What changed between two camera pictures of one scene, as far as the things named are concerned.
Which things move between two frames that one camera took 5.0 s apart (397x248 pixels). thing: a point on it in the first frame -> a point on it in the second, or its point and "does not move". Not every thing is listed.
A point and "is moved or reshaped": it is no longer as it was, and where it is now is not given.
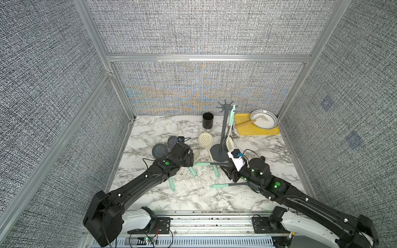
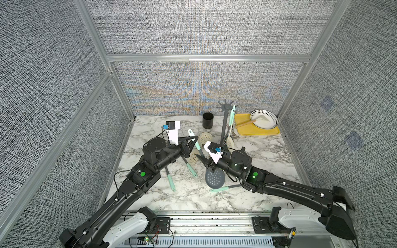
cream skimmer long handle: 229,143 does not move
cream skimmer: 205,139 does not move
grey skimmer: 221,163 is moved or reshaped
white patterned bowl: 265,120 does not move
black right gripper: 231,173 -> 209,164
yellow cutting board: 250,129 does not move
